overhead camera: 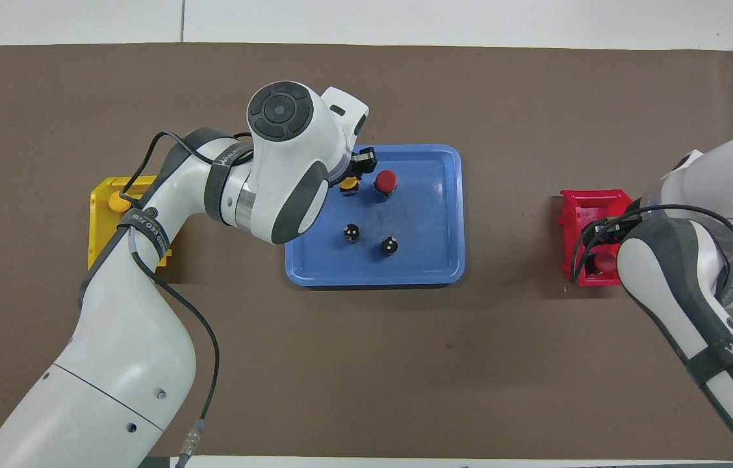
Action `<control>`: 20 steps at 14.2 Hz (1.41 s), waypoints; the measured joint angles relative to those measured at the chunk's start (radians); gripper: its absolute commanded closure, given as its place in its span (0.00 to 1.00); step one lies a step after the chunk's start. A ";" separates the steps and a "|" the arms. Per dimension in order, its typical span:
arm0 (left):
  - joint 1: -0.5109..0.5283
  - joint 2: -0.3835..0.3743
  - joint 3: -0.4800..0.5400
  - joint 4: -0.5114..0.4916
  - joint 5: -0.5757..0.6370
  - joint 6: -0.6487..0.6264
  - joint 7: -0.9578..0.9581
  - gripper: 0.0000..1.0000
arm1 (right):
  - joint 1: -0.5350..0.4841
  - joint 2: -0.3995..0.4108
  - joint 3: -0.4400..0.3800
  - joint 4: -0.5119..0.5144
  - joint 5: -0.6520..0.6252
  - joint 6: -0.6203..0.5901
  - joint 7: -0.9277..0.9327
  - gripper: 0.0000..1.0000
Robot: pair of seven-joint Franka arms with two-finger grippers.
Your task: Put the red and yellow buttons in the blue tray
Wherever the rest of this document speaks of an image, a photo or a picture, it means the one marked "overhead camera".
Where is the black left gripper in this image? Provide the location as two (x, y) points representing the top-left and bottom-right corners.
(339, 148), (378, 181)

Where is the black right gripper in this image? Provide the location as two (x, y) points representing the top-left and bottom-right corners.
(591, 213), (641, 242)

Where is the blue plastic tray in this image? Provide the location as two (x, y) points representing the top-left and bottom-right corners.
(285, 144), (466, 287)

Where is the red plastic bin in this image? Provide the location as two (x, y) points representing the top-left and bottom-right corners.
(559, 189), (640, 287)

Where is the brown paper table mat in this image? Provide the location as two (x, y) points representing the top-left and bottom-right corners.
(0, 43), (733, 458)

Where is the yellow plastic bin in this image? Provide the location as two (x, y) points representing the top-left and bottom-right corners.
(87, 175), (172, 270)

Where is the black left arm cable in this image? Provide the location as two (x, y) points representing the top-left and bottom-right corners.
(118, 132), (253, 468)

